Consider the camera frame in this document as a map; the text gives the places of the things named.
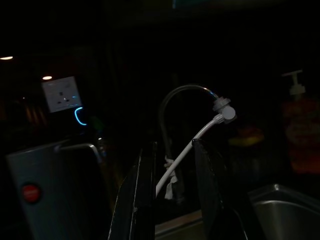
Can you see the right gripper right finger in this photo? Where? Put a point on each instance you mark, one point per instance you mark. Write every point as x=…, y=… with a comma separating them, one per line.
x=215, y=195

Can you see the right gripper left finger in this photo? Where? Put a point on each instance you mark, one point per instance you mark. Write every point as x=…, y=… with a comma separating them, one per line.
x=136, y=200

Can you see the steel kitchen sink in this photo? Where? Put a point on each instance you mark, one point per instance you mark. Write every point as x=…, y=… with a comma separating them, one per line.
x=282, y=215

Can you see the white rag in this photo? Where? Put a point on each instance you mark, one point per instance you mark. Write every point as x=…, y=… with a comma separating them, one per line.
x=171, y=187

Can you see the yellow sponge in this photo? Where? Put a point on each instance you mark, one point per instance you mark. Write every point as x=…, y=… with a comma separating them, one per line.
x=246, y=137

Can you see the grey appliance red button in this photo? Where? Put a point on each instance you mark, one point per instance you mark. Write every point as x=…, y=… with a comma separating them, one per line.
x=55, y=190

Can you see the white faucet adapter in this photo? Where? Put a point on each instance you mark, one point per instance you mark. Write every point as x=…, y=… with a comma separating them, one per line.
x=225, y=110

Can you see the blue glowing light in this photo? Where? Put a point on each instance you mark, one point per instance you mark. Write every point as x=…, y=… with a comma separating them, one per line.
x=76, y=116

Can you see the orange soap dispenser bottle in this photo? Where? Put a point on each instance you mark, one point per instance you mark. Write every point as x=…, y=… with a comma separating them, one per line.
x=302, y=135

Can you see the round ceiling light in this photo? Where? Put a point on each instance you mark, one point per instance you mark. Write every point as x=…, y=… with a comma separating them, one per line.
x=47, y=78
x=6, y=58

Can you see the white wall socket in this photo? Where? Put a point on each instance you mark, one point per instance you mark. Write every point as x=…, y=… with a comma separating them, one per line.
x=61, y=93

